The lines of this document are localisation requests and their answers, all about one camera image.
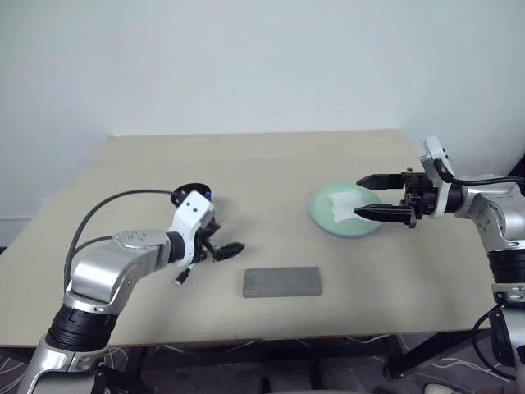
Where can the white shoe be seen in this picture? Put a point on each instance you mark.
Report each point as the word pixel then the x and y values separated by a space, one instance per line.
pixel 439 388

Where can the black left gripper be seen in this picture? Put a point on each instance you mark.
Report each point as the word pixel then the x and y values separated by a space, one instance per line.
pixel 205 248

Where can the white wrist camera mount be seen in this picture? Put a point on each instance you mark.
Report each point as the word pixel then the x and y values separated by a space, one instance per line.
pixel 430 154
pixel 193 207

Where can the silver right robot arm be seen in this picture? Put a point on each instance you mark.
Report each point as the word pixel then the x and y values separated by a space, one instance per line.
pixel 492 209

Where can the grey rectangular sponge block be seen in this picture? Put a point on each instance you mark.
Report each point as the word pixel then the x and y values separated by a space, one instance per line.
pixel 283 282

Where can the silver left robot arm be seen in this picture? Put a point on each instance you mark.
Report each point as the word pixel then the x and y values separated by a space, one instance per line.
pixel 115 267

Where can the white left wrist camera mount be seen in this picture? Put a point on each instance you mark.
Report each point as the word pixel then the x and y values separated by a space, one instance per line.
pixel 193 207

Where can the dark rounded shape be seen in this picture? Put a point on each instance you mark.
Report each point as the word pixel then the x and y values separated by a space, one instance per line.
pixel 348 377

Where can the white tissue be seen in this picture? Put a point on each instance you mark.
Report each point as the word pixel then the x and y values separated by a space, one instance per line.
pixel 344 205

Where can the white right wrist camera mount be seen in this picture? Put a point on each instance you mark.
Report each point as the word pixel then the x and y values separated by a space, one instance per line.
pixel 430 154

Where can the green plate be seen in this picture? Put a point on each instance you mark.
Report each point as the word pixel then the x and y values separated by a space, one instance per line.
pixel 324 205

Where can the black table leg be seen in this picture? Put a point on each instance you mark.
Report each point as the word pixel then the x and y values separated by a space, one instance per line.
pixel 435 353
pixel 119 377

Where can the blue plate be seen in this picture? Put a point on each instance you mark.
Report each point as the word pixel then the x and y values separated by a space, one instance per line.
pixel 348 236

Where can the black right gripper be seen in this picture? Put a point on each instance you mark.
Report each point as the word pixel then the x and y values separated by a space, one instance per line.
pixel 418 197

